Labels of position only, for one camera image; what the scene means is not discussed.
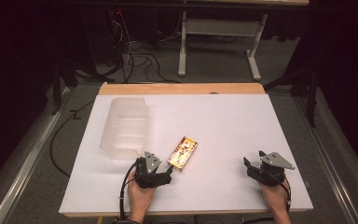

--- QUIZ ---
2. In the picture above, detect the white board sheet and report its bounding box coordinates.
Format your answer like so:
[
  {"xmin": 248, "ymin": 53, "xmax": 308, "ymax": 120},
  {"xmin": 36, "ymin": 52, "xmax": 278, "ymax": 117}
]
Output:
[{"xmin": 58, "ymin": 93, "xmax": 314, "ymax": 215}]

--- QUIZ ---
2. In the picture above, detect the person's right hand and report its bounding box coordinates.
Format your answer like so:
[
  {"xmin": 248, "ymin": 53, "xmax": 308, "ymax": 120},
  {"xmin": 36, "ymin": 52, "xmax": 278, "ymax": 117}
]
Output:
[{"xmin": 258, "ymin": 181, "xmax": 291, "ymax": 215}]

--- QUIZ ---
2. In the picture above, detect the dark computer tower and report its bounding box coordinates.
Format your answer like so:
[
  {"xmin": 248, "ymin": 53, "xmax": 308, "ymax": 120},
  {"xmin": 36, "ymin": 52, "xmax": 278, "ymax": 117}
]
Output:
[{"xmin": 104, "ymin": 8, "xmax": 129, "ymax": 68}]

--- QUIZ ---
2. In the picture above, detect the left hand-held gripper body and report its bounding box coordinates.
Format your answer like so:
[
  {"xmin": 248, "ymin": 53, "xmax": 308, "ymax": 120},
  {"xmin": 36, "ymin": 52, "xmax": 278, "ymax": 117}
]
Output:
[{"xmin": 134, "ymin": 151, "xmax": 173, "ymax": 189}]

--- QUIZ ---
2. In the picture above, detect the translucent plastic bin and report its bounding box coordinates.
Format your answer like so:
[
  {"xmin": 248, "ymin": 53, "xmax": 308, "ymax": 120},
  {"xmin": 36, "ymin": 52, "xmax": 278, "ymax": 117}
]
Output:
[{"xmin": 99, "ymin": 96, "xmax": 150, "ymax": 161}]

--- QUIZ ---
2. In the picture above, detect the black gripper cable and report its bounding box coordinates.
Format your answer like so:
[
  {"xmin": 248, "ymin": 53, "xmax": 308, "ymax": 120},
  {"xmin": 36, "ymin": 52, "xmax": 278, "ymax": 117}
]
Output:
[
  {"xmin": 279, "ymin": 175, "xmax": 293, "ymax": 207},
  {"xmin": 118, "ymin": 161, "xmax": 139, "ymax": 221}
]

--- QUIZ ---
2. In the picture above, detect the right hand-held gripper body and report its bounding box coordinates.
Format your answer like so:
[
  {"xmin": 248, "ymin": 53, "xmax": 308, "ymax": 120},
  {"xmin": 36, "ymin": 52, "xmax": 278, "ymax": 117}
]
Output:
[{"xmin": 246, "ymin": 151, "xmax": 296, "ymax": 188}]

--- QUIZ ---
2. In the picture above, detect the long black floor cable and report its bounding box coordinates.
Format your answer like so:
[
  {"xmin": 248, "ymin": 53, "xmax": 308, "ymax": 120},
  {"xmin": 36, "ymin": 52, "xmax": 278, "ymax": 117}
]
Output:
[{"xmin": 48, "ymin": 100, "xmax": 95, "ymax": 179}]

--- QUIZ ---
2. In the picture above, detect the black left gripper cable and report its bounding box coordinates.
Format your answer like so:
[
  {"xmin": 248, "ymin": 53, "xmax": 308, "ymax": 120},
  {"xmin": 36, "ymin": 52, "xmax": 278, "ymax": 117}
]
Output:
[{"xmin": 118, "ymin": 161, "xmax": 139, "ymax": 221}]

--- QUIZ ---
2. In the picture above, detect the black metal stand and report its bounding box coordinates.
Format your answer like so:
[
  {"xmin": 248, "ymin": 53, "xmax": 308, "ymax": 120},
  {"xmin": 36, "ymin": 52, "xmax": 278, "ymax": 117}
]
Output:
[
  {"xmin": 49, "ymin": 57, "xmax": 79, "ymax": 117},
  {"xmin": 263, "ymin": 66, "xmax": 320, "ymax": 128}
]

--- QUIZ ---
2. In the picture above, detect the white metal frame desk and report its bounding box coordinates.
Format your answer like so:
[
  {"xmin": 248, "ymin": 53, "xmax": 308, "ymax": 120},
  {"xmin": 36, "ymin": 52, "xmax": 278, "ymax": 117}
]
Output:
[{"xmin": 177, "ymin": 0, "xmax": 310, "ymax": 82}]

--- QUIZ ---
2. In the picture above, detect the aluminium floor rail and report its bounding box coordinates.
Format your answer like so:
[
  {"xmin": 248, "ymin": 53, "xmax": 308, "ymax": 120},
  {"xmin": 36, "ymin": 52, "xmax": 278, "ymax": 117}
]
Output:
[
  {"xmin": 292, "ymin": 92, "xmax": 357, "ymax": 224},
  {"xmin": 0, "ymin": 86, "xmax": 73, "ymax": 224}
]

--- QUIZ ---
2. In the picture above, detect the person's left hand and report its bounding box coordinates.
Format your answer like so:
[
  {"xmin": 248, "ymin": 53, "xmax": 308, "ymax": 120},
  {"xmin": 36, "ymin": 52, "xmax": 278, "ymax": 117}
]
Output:
[{"xmin": 127, "ymin": 172, "xmax": 157, "ymax": 217}]

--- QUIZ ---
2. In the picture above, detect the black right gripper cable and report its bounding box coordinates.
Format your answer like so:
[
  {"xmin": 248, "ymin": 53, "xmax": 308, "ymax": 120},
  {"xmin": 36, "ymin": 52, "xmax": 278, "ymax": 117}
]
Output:
[{"xmin": 279, "ymin": 175, "xmax": 293, "ymax": 207}]

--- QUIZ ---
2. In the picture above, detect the red and yellow snack packet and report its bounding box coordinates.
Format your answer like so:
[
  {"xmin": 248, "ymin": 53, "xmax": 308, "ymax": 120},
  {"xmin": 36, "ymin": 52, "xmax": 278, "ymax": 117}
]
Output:
[{"xmin": 166, "ymin": 135, "xmax": 200, "ymax": 173}]

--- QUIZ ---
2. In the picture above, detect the tangle of black floor cables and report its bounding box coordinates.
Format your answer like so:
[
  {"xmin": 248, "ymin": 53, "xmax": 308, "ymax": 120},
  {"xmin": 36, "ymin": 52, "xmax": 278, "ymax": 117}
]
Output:
[{"xmin": 108, "ymin": 18, "xmax": 182, "ymax": 85}]

